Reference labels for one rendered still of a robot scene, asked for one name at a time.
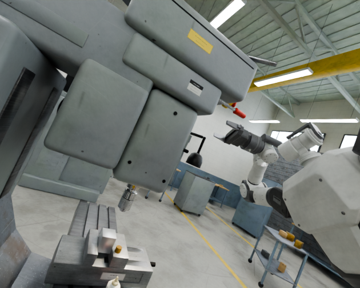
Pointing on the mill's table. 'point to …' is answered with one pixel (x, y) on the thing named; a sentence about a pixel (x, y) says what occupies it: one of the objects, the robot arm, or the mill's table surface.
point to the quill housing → (156, 142)
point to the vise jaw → (119, 259)
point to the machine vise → (95, 264)
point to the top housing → (194, 44)
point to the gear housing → (171, 75)
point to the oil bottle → (114, 283)
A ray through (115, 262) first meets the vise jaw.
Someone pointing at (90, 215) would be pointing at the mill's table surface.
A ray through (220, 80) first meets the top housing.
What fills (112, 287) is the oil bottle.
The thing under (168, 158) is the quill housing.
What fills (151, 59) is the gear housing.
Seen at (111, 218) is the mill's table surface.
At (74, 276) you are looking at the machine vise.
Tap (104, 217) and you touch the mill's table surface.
